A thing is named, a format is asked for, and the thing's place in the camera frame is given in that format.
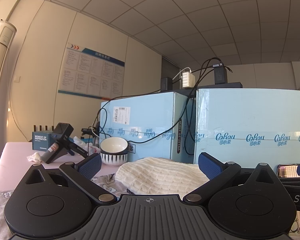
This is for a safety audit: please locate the white standing air conditioner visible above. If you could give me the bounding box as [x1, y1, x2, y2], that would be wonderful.
[0, 19, 17, 170]

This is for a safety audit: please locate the small black charger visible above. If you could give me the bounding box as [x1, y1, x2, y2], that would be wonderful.
[160, 77, 174, 92]

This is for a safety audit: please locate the black router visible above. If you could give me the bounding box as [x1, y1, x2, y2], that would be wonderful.
[33, 124, 53, 132]

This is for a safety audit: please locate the white bowl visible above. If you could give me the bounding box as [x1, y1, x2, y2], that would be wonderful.
[100, 137, 128, 155]

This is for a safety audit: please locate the small blue box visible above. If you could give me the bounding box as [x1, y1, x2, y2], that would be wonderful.
[32, 131, 54, 151]

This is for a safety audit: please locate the dark blue flat box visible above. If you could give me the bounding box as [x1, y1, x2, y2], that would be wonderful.
[174, 81, 243, 90]

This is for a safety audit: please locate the black clip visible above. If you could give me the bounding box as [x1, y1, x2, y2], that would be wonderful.
[80, 127, 100, 138]

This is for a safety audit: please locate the black cable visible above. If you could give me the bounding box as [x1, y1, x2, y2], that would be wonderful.
[96, 96, 182, 145]
[184, 57, 233, 156]

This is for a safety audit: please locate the black spare gripper device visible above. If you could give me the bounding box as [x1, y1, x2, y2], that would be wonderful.
[41, 122, 89, 164]

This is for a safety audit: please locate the striped bowl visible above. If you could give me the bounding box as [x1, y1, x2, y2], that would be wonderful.
[100, 151, 129, 167]

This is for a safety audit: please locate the white plastic bag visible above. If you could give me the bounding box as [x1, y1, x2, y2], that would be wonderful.
[72, 136, 100, 155]

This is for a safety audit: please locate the light blue carton white label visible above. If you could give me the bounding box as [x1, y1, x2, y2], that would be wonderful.
[99, 92, 196, 163]

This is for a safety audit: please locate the cream knitted towel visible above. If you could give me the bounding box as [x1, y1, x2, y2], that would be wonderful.
[115, 157, 210, 195]

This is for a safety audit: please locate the pink bed cover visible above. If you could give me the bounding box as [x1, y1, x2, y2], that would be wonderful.
[0, 142, 115, 193]

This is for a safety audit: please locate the crumpled white tissue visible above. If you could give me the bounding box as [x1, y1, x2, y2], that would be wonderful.
[27, 152, 43, 162]

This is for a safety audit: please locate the grey door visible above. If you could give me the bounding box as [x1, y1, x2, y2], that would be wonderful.
[161, 56, 183, 92]

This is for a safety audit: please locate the large black charger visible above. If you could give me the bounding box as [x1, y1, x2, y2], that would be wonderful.
[213, 61, 228, 85]

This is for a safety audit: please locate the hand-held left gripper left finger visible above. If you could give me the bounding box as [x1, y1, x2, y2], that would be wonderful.
[22, 153, 117, 204]

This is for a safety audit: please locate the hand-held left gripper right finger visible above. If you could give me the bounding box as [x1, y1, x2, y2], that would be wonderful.
[183, 152, 282, 203]

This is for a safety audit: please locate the printed bedsheet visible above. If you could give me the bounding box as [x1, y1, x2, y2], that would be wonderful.
[0, 172, 300, 240]

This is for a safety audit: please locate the white cable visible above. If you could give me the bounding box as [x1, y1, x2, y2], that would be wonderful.
[172, 67, 192, 83]

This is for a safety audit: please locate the wall poster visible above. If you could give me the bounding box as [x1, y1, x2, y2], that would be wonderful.
[57, 42, 126, 101]

